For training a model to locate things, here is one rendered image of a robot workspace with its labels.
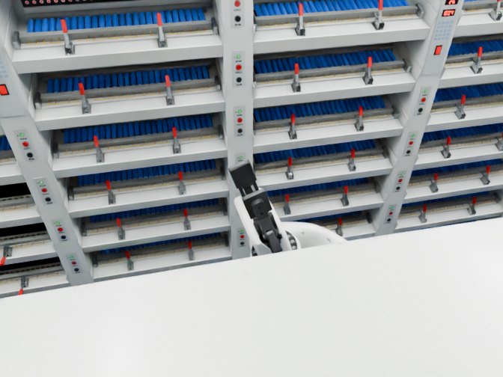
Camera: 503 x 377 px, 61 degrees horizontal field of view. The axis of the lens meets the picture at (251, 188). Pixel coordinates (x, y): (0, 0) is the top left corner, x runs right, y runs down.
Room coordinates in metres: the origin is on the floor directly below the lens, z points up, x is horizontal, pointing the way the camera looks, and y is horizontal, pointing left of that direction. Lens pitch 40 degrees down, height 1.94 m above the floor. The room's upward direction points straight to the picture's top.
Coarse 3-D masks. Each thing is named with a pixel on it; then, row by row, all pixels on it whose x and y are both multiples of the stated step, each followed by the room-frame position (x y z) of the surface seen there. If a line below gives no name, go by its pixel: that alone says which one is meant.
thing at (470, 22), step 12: (468, 0) 1.56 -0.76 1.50; (480, 0) 1.58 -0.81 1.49; (492, 0) 1.56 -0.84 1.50; (468, 12) 1.53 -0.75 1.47; (480, 12) 1.52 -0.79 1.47; (492, 12) 1.51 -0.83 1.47; (468, 24) 1.46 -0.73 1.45; (480, 24) 1.47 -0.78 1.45; (492, 24) 1.48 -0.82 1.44; (456, 36) 1.47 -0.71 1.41
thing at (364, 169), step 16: (384, 144) 1.53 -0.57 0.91; (336, 160) 1.45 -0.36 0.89; (384, 160) 1.46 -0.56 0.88; (256, 176) 1.35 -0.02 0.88; (272, 176) 1.36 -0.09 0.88; (304, 176) 1.36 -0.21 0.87; (320, 176) 1.37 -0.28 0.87; (336, 176) 1.38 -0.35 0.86; (352, 176) 1.40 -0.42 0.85; (368, 176) 1.42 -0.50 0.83
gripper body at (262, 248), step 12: (240, 204) 0.47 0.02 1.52; (240, 216) 0.45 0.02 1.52; (276, 216) 0.43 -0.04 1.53; (252, 228) 0.43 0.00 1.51; (276, 228) 0.42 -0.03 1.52; (252, 240) 0.40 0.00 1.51; (264, 240) 0.48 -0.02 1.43; (288, 240) 0.42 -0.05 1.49; (252, 252) 0.46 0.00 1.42; (264, 252) 0.40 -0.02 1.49
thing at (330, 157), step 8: (360, 152) 1.47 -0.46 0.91; (368, 152) 1.48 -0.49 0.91; (376, 152) 1.48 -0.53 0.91; (296, 160) 1.42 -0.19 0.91; (304, 160) 1.42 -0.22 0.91; (312, 160) 1.42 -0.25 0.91; (320, 160) 1.43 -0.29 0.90; (328, 160) 1.44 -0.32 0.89; (256, 168) 1.37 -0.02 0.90; (264, 168) 1.38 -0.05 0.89; (280, 168) 1.38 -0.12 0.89
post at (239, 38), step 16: (224, 0) 1.28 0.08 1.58; (224, 16) 1.28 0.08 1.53; (224, 32) 1.28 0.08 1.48; (240, 32) 1.29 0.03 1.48; (224, 48) 1.28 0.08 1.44; (240, 48) 1.29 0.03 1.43; (224, 64) 1.28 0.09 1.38; (224, 80) 1.29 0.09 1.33; (240, 96) 1.29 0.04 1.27; (224, 112) 1.32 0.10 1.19; (240, 144) 1.29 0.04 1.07; (240, 224) 1.29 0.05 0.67; (240, 256) 1.29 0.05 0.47
